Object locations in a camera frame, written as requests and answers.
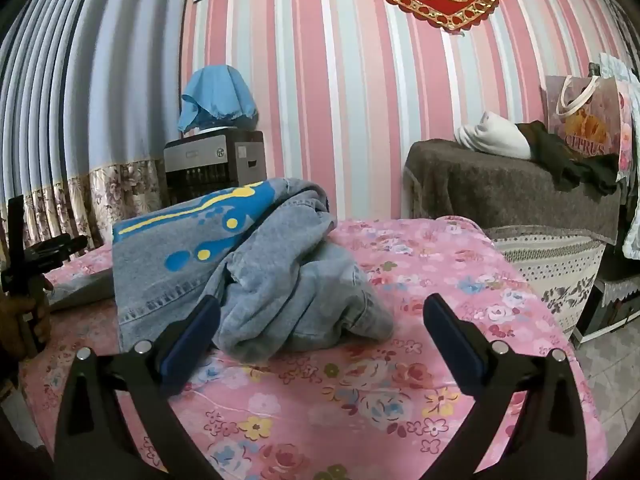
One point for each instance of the pink floral bedsheet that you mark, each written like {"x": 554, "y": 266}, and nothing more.
{"x": 360, "y": 390}

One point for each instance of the blue cloth cover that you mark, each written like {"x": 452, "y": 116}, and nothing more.
{"x": 215, "y": 95}

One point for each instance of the brown blanket covered furniture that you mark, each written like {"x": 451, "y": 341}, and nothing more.
{"x": 490, "y": 190}

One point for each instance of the white lace cloth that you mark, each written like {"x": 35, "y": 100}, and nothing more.
{"x": 617, "y": 67}

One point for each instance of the dotted floral lace cover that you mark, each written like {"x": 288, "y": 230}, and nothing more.
{"x": 550, "y": 270}

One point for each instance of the person's left hand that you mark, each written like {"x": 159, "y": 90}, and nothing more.
{"x": 12, "y": 320}

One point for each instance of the white folded cloth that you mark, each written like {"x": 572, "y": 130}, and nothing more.
{"x": 495, "y": 137}

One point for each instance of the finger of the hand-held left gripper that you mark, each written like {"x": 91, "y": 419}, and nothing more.
{"x": 57, "y": 248}

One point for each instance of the grey water dispenser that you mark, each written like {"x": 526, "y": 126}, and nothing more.
{"x": 235, "y": 160}

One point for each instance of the dark cloth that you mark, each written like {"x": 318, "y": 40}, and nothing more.
{"x": 555, "y": 155}

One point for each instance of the blue printed denim jacket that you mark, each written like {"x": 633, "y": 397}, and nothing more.
{"x": 280, "y": 280}

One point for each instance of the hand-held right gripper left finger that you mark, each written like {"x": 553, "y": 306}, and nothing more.
{"x": 192, "y": 340}

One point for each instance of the floral gift bag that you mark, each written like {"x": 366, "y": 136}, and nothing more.
{"x": 585, "y": 110}

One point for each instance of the blue striped floral curtain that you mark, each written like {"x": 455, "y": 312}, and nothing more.
{"x": 75, "y": 110}

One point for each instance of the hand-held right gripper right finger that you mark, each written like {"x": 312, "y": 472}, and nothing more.
{"x": 450, "y": 345}

